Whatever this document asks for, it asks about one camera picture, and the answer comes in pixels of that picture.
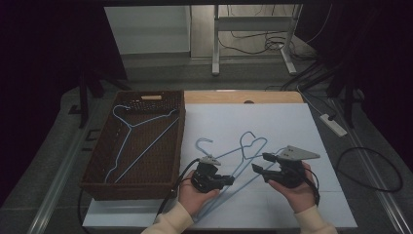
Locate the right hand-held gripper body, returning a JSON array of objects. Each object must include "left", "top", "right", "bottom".
[{"left": 267, "top": 145, "right": 321, "bottom": 190}]

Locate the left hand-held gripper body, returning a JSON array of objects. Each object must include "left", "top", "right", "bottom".
[{"left": 190, "top": 155, "right": 226, "bottom": 193}]

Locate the blue wire clothes hanger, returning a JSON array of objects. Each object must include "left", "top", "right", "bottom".
[
  {"left": 194, "top": 137, "right": 247, "bottom": 222},
  {"left": 207, "top": 136, "right": 286, "bottom": 213},
  {"left": 194, "top": 131, "right": 286, "bottom": 222},
  {"left": 104, "top": 104, "right": 180, "bottom": 184}
]

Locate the brown woven basket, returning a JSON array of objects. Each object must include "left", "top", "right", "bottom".
[{"left": 79, "top": 90, "right": 187, "bottom": 201}]

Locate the person's left hand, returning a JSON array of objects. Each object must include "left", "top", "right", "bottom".
[{"left": 177, "top": 175, "right": 222, "bottom": 217}]

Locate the person's right hand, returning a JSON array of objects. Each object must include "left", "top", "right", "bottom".
[{"left": 268, "top": 164, "right": 318, "bottom": 215}]

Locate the white board sheet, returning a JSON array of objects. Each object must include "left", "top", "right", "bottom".
[{"left": 82, "top": 102, "right": 358, "bottom": 228}]

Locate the white power strip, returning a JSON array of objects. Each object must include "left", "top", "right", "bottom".
[{"left": 319, "top": 113, "right": 349, "bottom": 137}]

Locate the black stand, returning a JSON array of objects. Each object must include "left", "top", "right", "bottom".
[
  {"left": 67, "top": 69, "right": 131, "bottom": 130},
  {"left": 325, "top": 64, "right": 364, "bottom": 130}
]

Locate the white cabinet panel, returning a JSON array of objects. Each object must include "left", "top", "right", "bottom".
[{"left": 104, "top": 5, "right": 192, "bottom": 56}]

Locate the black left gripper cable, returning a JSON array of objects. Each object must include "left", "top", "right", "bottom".
[{"left": 153, "top": 157, "right": 202, "bottom": 225}]

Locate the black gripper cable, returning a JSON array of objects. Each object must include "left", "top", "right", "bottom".
[
  {"left": 300, "top": 164, "right": 321, "bottom": 208},
  {"left": 153, "top": 157, "right": 202, "bottom": 225}
]

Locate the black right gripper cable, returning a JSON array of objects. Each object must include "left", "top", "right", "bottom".
[{"left": 300, "top": 164, "right": 321, "bottom": 208}]

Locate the black looped floor cable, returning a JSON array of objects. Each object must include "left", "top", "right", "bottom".
[{"left": 335, "top": 146, "right": 404, "bottom": 193}]

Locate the white cable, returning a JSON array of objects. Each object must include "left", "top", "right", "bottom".
[{"left": 296, "top": 85, "right": 325, "bottom": 117}]

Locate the black cable bundle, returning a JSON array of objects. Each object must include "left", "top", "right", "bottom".
[{"left": 266, "top": 59, "right": 342, "bottom": 92}]

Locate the grey metal rail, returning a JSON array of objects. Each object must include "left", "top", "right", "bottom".
[
  {"left": 27, "top": 97, "right": 101, "bottom": 234},
  {"left": 327, "top": 97, "right": 413, "bottom": 234}
]

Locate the white desk frame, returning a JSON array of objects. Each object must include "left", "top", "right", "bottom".
[{"left": 211, "top": 3, "right": 305, "bottom": 77}]

